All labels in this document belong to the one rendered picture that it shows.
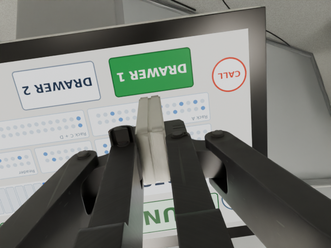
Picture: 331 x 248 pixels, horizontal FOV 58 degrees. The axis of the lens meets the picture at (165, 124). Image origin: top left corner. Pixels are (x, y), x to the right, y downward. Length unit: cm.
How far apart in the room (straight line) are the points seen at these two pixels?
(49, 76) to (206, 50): 18
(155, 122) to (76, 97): 22
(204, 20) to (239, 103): 11
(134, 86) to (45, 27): 22
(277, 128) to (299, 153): 22
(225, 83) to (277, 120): 159
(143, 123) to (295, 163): 179
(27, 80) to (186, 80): 18
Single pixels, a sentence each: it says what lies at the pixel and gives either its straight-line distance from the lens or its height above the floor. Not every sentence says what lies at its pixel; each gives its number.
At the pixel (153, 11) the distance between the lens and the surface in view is 168.
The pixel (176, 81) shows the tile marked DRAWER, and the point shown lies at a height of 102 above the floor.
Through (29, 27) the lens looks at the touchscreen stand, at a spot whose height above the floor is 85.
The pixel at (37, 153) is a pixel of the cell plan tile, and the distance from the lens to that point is 41.
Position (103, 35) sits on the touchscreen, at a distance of 35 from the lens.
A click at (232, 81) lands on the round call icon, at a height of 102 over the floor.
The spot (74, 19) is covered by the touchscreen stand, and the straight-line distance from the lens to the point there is 51.
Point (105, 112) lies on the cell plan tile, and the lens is 36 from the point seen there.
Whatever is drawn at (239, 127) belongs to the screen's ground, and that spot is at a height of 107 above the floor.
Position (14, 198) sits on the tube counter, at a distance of 45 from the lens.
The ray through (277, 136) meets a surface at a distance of 188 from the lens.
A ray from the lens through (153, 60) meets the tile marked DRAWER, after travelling 35.
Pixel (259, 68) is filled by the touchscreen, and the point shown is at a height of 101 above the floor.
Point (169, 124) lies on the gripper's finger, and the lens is 17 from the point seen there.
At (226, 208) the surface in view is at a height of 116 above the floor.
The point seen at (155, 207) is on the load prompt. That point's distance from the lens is 42.
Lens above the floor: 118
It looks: 20 degrees down
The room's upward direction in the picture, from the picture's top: 172 degrees clockwise
